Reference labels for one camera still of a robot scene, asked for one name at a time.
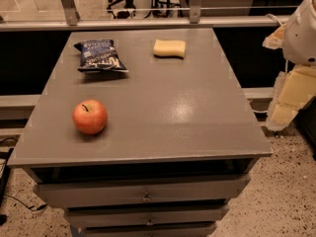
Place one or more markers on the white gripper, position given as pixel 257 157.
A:
pixel 302 39

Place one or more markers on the blue chip bag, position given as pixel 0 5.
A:
pixel 98 55

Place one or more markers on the yellow sponge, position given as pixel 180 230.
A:
pixel 166 48

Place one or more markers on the grey drawer cabinet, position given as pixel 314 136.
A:
pixel 179 143

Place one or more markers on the red apple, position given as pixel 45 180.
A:
pixel 90 117

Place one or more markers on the metal railing frame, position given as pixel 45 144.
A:
pixel 80 15

